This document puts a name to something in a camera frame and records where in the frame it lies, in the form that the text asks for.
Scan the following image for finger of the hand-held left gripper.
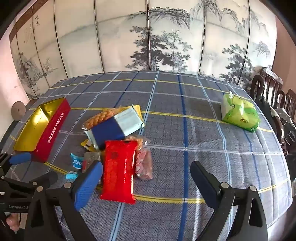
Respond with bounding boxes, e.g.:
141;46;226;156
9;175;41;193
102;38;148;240
0;171;59;193
0;152;32;173

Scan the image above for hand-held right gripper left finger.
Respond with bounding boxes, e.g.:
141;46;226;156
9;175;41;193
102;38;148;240
23;160;104;241

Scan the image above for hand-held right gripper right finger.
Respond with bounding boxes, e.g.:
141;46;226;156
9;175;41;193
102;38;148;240
190;160;269;241

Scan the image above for yellow snack packet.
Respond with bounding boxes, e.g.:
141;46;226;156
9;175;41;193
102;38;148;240
80;139;95;151
132;105;142;121

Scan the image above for red tin box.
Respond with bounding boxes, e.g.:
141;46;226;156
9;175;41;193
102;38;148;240
13;97;71;163

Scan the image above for blue and pale green packet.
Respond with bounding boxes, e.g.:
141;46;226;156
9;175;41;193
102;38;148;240
84;105;145;150

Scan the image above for large twisted dough snack packet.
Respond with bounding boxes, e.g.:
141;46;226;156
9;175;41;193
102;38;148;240
83;108;130;129

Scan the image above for small twisted dough snack packet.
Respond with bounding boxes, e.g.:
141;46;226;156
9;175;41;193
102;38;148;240
125;136;151;146

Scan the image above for person's left hand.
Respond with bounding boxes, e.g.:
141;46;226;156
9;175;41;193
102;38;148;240
6;213;21;231

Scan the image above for small clear snack packet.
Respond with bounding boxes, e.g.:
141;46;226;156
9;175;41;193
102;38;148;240
83;152;102;173

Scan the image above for red snack packet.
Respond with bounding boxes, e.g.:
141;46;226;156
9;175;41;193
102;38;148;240
100;140;138;204

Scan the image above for blue plaid tablecloth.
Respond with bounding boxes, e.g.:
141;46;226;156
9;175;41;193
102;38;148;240
0;71;292;241

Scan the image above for clear packet of pink nuts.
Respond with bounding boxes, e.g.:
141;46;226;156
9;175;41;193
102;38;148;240
134;144;153;181

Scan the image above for green tissue pack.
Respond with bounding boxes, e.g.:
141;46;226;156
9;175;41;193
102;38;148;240
220;91;261;133

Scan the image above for painted folding screen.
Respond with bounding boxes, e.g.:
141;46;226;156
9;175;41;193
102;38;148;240
9;0;278;100

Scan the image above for round grey wall disc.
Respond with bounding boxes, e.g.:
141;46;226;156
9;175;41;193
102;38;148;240
11;101;26;117

